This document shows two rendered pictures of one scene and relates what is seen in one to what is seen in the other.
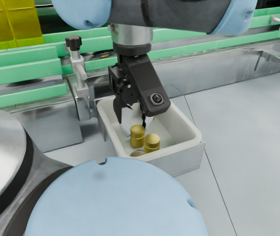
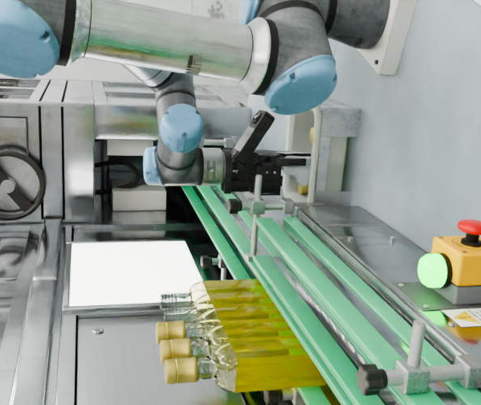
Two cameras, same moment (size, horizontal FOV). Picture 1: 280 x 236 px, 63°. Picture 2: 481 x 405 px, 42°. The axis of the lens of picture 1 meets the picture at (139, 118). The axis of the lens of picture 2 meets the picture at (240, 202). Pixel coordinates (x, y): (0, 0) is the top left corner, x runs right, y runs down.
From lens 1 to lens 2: 106 cm
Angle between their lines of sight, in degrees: 51
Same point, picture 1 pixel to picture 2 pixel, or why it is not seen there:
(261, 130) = not seen: hidden behind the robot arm
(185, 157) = not seen: hidden behind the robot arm
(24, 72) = (273, 229)
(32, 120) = (329, 220)
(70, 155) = (371, 197)
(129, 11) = (187, 100)
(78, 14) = (193, 116)
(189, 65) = not seen: hidden behind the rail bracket
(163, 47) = (242, 220)
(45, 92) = (296, 224)
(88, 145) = (360, 198)
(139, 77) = (246, 139)
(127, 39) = (216, 153)
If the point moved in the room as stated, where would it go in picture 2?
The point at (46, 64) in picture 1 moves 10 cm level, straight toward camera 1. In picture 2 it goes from (262, 222) to (266, 168)
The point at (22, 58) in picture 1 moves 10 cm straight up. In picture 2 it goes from (271, 269) to (215, 271)
